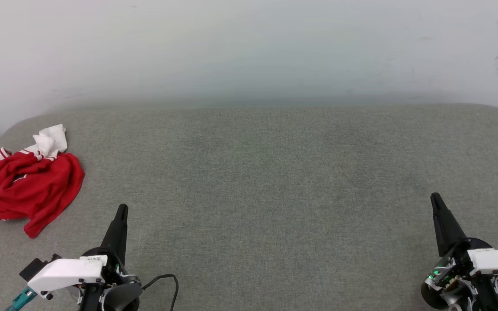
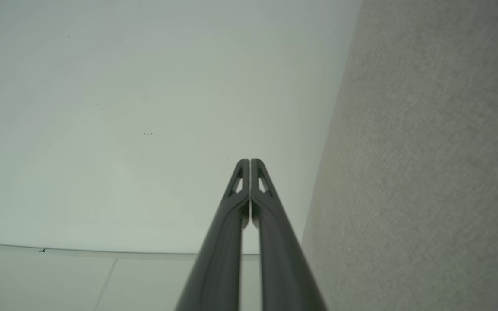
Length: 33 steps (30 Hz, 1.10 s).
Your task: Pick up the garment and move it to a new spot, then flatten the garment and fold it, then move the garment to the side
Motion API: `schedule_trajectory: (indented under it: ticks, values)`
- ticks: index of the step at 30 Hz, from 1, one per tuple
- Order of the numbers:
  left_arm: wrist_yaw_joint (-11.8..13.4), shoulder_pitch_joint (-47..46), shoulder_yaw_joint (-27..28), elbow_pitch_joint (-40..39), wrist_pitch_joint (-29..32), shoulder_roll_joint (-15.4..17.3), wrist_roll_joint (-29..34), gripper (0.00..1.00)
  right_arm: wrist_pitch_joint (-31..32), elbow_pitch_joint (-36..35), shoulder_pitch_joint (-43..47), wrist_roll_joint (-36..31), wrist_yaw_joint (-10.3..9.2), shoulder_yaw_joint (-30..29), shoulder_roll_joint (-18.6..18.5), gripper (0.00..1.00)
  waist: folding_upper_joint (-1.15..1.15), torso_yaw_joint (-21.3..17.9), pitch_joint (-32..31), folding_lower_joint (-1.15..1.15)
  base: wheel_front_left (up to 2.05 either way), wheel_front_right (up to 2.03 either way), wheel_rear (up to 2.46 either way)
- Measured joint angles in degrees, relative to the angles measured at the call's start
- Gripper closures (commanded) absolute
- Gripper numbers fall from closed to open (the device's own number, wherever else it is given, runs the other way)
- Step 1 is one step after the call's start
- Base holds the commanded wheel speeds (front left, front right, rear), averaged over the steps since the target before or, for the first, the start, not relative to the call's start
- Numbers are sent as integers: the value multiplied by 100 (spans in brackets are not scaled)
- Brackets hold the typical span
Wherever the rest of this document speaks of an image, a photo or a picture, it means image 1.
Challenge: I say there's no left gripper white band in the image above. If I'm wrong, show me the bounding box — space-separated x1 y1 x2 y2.
27 204 143 311

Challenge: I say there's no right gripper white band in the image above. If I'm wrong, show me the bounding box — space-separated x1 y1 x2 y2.
421 193 498 311

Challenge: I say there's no red and white jersey shirt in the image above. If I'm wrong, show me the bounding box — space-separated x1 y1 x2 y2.
0 124 85 239

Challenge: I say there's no thin black cable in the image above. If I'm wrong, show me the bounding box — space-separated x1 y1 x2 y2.
141 274 179 311

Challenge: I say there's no teal cable connector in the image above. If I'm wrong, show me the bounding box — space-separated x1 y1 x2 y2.
5 286 38 311

